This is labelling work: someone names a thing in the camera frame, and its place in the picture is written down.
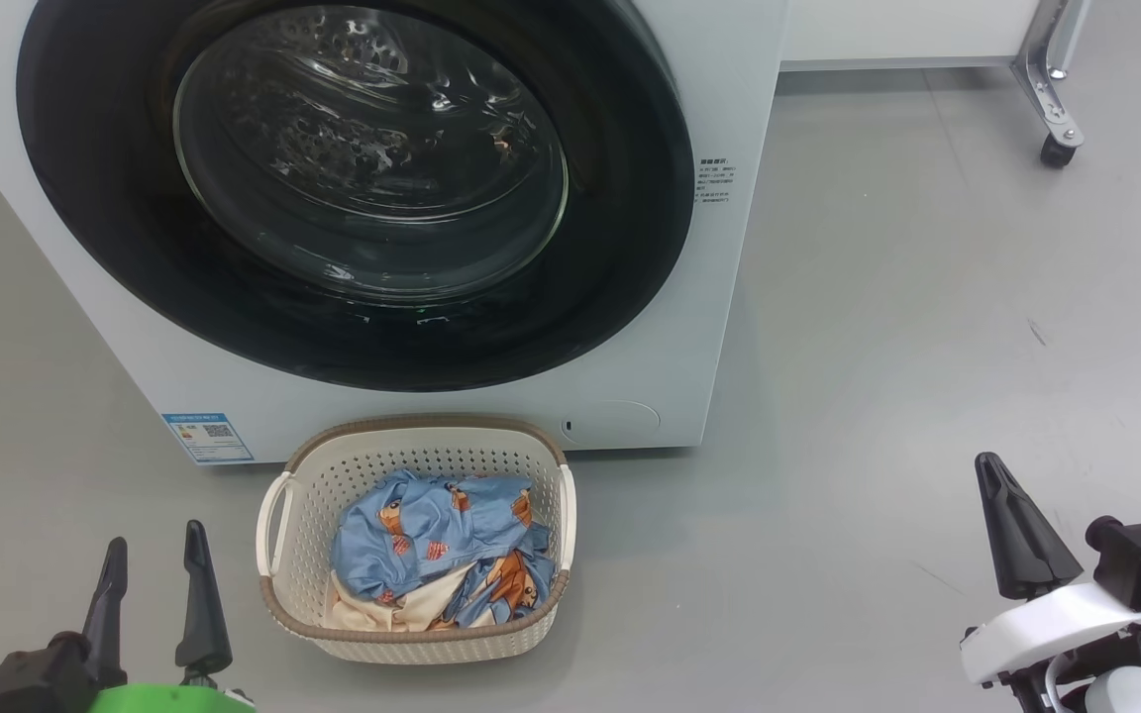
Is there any silver metal stand leg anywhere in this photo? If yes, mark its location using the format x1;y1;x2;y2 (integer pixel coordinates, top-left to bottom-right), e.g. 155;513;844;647
1011;0;1092;148

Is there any blue energy label sticker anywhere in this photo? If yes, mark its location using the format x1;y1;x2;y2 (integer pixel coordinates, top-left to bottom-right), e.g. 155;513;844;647
162;412;256;465

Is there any round dark glass washer door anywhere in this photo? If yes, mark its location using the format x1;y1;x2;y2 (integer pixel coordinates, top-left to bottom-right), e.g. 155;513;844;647
16;0;696;393

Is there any white front-load washing machine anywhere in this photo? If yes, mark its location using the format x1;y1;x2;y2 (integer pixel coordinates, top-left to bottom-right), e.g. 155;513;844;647
0;0;791;466

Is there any blue bear-print garment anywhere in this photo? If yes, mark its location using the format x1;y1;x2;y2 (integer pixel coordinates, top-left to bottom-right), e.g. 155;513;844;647
330;469;559;630

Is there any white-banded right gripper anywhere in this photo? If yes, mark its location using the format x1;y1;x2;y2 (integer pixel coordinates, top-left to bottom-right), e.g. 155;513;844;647
960;453;1141;688

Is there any cream perforated plastic laundry basket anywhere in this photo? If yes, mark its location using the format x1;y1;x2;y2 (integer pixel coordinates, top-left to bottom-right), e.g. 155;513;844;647
256;414;577;664

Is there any cream plain garment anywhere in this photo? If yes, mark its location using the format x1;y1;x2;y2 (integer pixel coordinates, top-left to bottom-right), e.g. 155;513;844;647
323;564;497;633

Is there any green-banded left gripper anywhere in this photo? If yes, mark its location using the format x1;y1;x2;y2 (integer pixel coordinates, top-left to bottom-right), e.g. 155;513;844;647
80;520;257;713

